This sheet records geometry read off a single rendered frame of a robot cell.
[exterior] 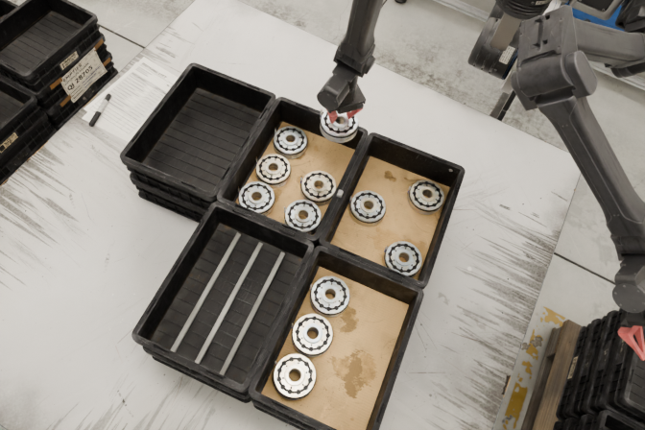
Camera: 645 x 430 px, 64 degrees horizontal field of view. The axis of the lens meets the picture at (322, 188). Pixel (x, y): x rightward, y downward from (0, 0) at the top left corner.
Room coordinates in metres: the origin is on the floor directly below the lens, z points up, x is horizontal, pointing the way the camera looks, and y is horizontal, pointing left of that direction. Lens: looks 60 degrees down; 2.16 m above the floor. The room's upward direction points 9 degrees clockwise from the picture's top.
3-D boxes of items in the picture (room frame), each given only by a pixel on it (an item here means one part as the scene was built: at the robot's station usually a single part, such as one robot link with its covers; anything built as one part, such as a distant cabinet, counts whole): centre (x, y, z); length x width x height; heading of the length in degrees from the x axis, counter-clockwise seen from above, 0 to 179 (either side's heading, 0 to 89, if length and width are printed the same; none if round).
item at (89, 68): (1.39, 1.08, 0.41); 0.31 x 0.02 x 0.16; 158
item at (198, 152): (0.86, 0.37, 0.87); 0.40 x 0.30 x 0.11; 165
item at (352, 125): (0.86, -0.02, 1.04); 0.10 x 0.10 x 0.01
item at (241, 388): (0.39, 0.19, 0.92); 0.40 x 0.30 x 0.02; 165
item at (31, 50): (1.42, 1.23, 0.37); 0.40 x 0.30 x 0.45; 158
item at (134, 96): (1.09, 0.69, 0.70); 0.33 x 0.23 x 0.01; 159
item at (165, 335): (0.39, 0.19, 0.87); 0.40 x 0.30 x 0.11; 165
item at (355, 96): (0.86, -0.02, 1.16); 0.10 x 0.07 x 0.07; 119
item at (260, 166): (0.79, 0.15, 0.86); 0.10 x 0.10 x 0.01
